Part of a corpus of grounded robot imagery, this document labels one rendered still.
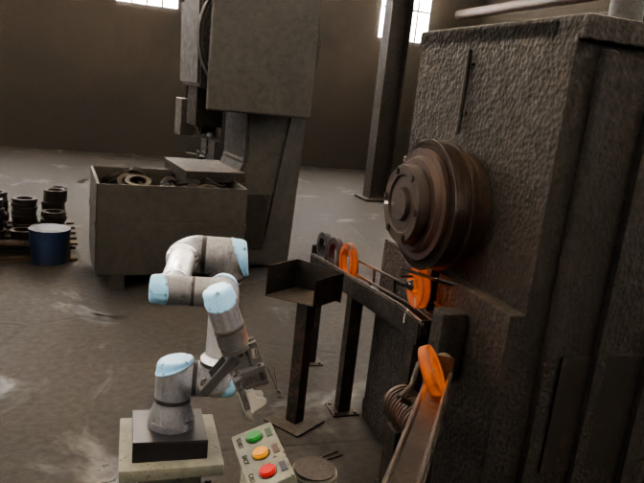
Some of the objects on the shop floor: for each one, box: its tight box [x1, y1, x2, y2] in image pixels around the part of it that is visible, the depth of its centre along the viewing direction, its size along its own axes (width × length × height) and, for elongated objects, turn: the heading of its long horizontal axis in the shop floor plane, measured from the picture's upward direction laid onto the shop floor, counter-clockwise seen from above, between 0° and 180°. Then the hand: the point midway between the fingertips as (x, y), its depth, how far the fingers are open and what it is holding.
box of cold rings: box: [89, 166, 248, 291], centre depth 476 cm, size 103×83×79 cm
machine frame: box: [361, 12, 644, 483], centre depth 249 cm, size 73×108×176 cm
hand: (247, 416), depth 160 cm, fingers closed
